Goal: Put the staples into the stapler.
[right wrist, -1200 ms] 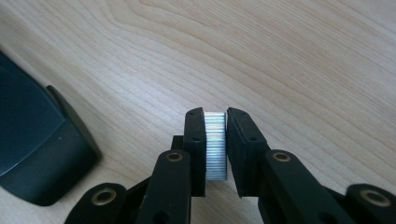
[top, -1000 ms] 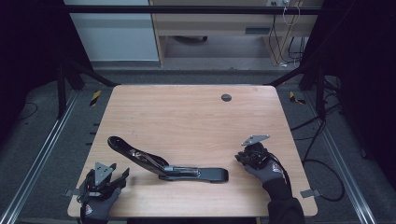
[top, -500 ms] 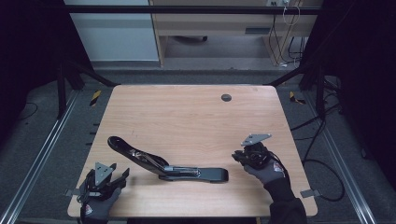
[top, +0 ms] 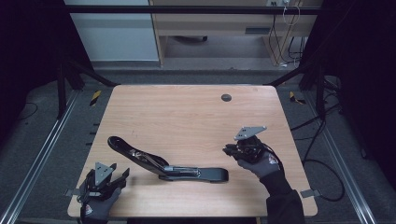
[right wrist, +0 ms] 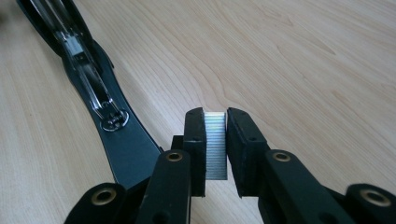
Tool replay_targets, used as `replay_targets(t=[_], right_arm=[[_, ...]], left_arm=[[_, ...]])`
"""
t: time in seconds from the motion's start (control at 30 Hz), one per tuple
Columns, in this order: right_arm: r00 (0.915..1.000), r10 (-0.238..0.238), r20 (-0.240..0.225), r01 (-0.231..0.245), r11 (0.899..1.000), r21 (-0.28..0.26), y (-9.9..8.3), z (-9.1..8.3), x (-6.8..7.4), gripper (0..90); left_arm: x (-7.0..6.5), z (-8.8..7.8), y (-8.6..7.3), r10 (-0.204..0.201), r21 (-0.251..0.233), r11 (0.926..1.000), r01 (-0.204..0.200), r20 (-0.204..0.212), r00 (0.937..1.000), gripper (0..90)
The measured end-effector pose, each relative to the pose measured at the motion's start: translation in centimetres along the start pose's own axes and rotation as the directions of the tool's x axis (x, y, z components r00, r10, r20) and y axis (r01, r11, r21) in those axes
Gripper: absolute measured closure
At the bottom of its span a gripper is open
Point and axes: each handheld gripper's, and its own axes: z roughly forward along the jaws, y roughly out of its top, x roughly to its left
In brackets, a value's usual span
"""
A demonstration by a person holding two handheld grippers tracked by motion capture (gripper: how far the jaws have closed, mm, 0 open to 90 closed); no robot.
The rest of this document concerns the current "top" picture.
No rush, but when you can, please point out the black horizontal frame bar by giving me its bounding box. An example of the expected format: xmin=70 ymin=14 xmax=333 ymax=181
xmin=64 ymin=4 xmax=323 ymax=16

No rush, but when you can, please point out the aluminium floor rail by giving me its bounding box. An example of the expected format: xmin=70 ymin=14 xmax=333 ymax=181
xmin=303 ymin=91 xmax=378 ymax=224
xmin=0 ymin=90 xmax=80 ymax=224

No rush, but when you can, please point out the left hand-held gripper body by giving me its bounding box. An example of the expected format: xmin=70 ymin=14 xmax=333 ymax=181
xmin=79 ymin=161 xmax=122 ymax=201

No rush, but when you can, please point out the right hand-held gripper cable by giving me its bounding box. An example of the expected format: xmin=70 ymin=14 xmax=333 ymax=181
xmin=264 ymin=144 xmax=285 ymax=172

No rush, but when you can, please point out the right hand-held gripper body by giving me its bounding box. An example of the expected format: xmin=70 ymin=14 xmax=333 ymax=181
xmin=233 ymin=125 xmax=268 ymax=164

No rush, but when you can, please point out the person's right hand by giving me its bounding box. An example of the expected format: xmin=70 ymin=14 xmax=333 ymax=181
xmin=236 ymin=143 xmax=281 ymax=179

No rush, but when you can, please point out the black cable bundle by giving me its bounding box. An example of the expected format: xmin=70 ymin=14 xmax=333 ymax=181
xmin=268 ymin=13 xmax=305 ymax=67

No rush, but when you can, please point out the yellow handled tool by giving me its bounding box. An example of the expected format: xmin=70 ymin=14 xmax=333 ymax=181
xmin=289 ymin=91 xmax=307 ymax=105
xmin=90 ymin=90 xmax=103 ymax=107

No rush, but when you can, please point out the long black floor cable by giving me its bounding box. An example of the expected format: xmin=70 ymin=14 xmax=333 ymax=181
xmin=290 ymin=102 xmax=347 ymax=203

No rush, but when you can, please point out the dark curtain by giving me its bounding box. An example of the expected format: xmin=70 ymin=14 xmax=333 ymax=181
xmin=0 ymin=0 xmax=92 ymax=151
xmin=300 ymin=0 xmax=396 ymax=183

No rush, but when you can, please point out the yellow handled tool right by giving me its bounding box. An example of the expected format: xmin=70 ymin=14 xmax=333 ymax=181
xmin=289 ymin=91 xmax=307 ymax=105

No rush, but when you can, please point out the white cabinet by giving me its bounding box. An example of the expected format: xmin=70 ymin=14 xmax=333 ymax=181
xmin=62 ymin=0 xmax=160 ymax=63

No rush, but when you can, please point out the black metal stand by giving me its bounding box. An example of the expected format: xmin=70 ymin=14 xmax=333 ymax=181
xmin=264 ymin=60 xmax=327 ymax=121
xmin=56 ymin=59 xmax=121 ymax=120

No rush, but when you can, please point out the yellow handled tool left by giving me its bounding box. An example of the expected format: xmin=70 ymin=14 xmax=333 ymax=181
xmin=90 ymin=90 xmax=103 ymax=107

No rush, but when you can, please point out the person's left hand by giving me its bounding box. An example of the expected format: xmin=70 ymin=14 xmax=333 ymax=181
xmin=79 ymin=187 xmax=122 ymax=223

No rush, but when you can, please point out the grey tape tab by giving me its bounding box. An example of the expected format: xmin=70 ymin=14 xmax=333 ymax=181
xmin=64 ymin=188 xmax=82 ymax=198
xmin=300 ymin=189 xmax=322 ymax=199

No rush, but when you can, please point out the black stapler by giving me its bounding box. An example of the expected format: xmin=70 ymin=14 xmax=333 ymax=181
xmin=106 ymin=135 xmax=231 ymax=184

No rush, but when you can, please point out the light wooden desk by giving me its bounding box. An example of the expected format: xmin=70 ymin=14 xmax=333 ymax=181
xmin=148 ymin=0 xmax=325 ymax=67

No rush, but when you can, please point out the white hanging cable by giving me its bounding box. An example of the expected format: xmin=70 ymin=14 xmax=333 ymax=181
xmin=282 ymin=0 xmax=302 ymax=27

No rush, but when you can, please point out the thin black floor cable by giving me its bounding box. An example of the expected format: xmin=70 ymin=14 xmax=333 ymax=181
xmin=18 ymin=102 xmax=39 ymax=121

